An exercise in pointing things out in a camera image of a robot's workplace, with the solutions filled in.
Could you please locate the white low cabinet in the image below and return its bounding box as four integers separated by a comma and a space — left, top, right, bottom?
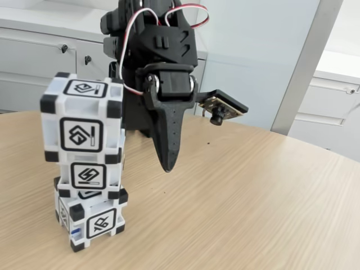
289, 49, 360, 163

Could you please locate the gripper camera module with bracket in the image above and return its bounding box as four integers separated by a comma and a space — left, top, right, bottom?
195, 89, 250, 126

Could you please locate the white cube crossed-lines symbol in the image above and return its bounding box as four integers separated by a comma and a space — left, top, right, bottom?
53, 175, 129, 253

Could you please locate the red white black servo cable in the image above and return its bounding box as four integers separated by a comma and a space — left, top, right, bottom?
165, 4, 210, 30
116, 8, 160, 96

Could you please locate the white cube stacked-squares symbol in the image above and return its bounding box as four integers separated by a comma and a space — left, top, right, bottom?
40, 72, 125, 164

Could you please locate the white cube lightning symbol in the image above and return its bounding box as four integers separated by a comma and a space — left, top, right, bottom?
56, 128, 127, 201

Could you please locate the grey metal post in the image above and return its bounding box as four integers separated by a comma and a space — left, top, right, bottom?
269, 0, 344, 136

